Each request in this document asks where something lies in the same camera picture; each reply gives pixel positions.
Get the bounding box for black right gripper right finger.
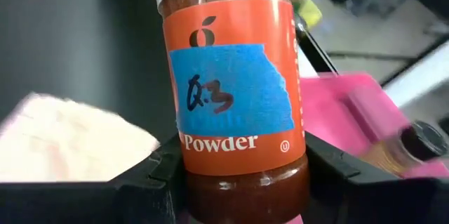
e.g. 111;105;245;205
300;132;449;224

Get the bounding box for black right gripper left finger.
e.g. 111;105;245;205
0;135;192;224

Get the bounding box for yellow-brown spice jar black lid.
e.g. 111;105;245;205
361;120;449;179

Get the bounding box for orange label chili powder jar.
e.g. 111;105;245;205
150;0;311;224

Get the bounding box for folded peach towel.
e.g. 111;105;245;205
0;91;161;183

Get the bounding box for pink plastic bin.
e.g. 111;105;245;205
297;72;449;180

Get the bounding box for yellow plastic bin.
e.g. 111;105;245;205
297;0;323;30

